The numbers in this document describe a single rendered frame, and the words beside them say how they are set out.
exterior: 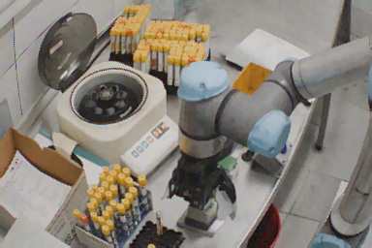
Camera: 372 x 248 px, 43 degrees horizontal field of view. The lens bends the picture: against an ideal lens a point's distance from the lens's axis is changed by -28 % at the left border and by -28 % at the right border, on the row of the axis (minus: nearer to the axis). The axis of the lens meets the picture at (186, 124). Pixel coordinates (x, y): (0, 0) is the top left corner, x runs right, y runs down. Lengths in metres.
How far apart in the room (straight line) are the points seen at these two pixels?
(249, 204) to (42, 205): 0.49
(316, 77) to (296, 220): 1.51
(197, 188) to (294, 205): 1.41
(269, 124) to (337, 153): 1.83
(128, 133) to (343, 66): 0.61
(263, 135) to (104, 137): 0.47
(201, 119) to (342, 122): 2.00
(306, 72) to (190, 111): 0.22
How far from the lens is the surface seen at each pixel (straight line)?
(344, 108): 3.03
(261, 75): 1.55
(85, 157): 1.34
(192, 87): 0.97
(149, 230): 1.25
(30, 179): 1.33
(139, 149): 1.38
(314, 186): 2.58
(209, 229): 1.27
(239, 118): 0.96
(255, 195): 1.36
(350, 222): 0.95
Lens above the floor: 1.90
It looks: 43 degrees down
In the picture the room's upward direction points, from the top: 1 degrees clockwise
